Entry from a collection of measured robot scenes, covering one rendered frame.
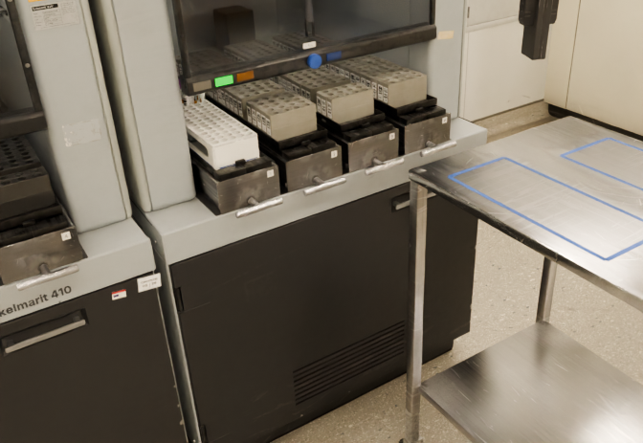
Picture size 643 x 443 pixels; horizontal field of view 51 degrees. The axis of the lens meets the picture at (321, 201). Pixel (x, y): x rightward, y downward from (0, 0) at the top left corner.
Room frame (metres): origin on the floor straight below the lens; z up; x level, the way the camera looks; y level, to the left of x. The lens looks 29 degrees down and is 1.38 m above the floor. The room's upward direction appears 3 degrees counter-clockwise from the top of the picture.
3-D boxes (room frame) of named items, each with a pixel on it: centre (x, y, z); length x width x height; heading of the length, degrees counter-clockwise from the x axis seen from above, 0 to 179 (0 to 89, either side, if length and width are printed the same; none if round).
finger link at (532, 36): (0.72, -0.24, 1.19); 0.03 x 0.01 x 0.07; 8
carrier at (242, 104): (1.45, 0.12, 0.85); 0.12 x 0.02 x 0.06; 121
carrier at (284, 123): (1.33, 0.05, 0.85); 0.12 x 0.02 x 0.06; 121
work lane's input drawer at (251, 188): (1.45, 0.30, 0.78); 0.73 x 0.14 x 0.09; 31
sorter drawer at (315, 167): (1.53, 0.17, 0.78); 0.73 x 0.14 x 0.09; 31
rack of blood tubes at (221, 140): (1.34, 0.24, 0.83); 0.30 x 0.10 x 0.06; 31
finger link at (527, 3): (0.72, -0.22, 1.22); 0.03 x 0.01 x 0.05; 98
